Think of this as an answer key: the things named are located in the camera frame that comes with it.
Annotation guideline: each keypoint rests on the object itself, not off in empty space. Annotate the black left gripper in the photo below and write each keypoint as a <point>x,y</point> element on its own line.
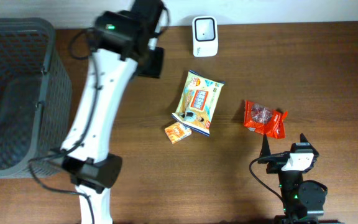
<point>153,62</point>

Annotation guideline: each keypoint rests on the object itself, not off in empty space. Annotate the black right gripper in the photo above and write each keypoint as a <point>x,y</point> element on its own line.
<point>278,158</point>

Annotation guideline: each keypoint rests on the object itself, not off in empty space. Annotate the red candy bag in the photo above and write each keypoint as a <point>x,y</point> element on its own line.
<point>264,121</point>

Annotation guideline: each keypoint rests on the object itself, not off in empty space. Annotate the yellow snack bag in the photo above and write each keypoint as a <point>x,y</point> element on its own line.
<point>198,102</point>

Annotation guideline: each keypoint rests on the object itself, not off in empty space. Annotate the orange tissue pack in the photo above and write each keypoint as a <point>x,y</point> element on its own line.
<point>176,132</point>

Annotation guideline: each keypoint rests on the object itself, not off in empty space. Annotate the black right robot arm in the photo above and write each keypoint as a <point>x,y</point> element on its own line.
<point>302,199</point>

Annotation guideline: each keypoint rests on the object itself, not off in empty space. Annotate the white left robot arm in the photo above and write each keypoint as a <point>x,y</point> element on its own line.
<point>122,45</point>

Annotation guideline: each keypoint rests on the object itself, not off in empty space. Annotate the white barcode scanner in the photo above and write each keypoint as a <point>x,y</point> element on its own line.
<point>205,36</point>

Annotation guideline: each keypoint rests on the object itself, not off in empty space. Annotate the grey plastic mesh basket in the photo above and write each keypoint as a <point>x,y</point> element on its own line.
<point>35,94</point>

